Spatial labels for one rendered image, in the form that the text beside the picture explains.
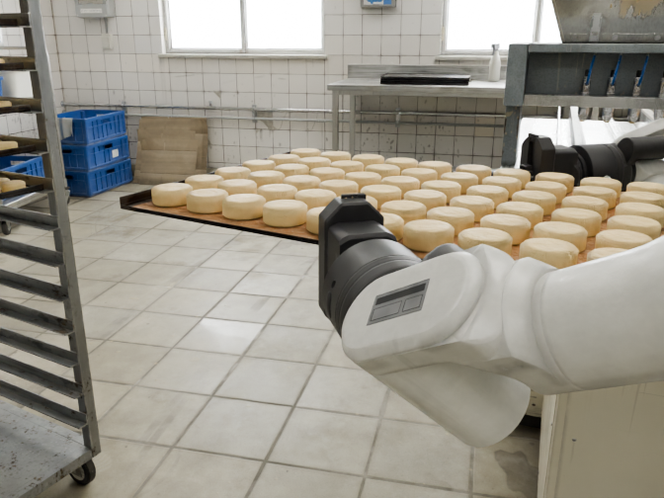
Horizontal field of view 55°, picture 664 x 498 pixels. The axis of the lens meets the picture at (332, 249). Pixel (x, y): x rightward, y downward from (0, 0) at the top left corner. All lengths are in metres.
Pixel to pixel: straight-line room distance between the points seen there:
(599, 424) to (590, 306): 0.99
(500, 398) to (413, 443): 1.66
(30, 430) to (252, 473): 0.64
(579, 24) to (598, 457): 1.09
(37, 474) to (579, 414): 1.30
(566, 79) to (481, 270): 1.55
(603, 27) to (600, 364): 1.58
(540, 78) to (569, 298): 1.57
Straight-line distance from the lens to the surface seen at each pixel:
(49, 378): 1.90
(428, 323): 0.35
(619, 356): 0.33
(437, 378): 0.39
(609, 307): 0.32
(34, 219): 1.70
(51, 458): 1.90
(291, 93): 5.34
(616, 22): 1.86
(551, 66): 1.88
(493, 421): 0.43
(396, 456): 2.02
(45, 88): 1.59
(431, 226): 0.63
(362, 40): 5.18
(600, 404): 1.28
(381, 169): 0.90
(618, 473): 1.36
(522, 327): 0.34
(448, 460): 2.02
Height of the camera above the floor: 1.20
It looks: 19 degrees down
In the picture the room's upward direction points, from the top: straight up
